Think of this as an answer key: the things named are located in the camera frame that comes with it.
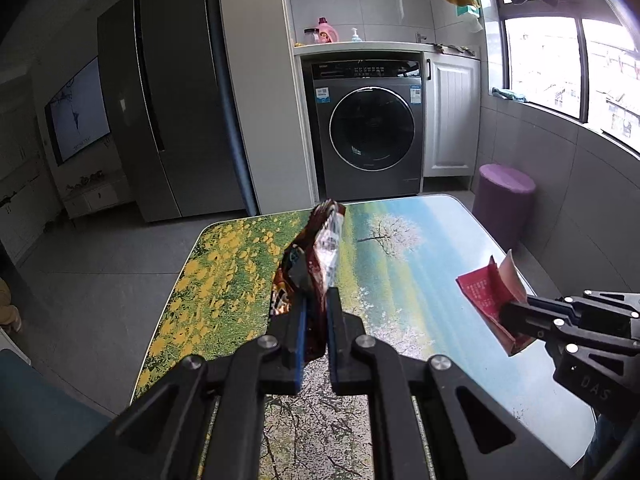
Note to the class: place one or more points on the dark grey refrigerator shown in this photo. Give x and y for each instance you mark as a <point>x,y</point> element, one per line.
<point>190,110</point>

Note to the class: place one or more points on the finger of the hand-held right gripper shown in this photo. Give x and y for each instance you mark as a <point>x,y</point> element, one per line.
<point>605,302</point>
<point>530,322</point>

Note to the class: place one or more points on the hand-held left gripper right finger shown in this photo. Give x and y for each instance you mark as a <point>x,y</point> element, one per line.
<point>332,332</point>

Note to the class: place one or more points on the landscape printed table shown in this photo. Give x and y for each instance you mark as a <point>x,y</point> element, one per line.
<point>400,285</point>

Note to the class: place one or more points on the clear jar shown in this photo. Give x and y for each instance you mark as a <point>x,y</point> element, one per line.
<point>311,36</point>

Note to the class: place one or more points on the white television cabinet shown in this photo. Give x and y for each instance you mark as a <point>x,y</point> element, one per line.
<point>97,197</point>

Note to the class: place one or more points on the purple round stool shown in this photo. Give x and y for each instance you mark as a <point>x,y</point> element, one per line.
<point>502,200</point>

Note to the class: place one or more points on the grey washing machine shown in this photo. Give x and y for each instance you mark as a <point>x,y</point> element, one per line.
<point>370,130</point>

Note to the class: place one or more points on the white countertop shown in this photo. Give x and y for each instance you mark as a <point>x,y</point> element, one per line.
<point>360,46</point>

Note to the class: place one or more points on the person's leg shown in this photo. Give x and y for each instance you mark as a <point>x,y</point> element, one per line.
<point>605,440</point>

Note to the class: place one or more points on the green white hanging item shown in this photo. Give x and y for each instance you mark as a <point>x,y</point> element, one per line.
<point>467,11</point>

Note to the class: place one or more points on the pink detergent bottle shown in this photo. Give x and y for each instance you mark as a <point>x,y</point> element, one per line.
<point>327,32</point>

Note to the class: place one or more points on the pink paper wrapper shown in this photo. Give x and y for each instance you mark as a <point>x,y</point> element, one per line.
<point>485,295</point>

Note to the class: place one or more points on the soap pump bottle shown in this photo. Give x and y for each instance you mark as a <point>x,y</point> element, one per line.
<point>355,36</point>

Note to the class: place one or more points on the blue cloth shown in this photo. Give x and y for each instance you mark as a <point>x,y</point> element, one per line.
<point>507,94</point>

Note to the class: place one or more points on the white cabinet door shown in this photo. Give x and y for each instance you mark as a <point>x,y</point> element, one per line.
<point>452,110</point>

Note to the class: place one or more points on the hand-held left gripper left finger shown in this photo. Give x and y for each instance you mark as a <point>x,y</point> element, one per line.
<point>301,330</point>

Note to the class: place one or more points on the brown wrapper with white label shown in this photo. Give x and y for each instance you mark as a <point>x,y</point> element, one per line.
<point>320,250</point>

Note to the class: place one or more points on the window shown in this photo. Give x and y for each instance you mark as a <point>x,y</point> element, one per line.
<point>540,60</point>

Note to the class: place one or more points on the television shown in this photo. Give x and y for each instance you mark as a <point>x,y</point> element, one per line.
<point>80,110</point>

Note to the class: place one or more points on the brown clutter pile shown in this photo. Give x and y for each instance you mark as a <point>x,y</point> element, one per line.
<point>455,50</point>

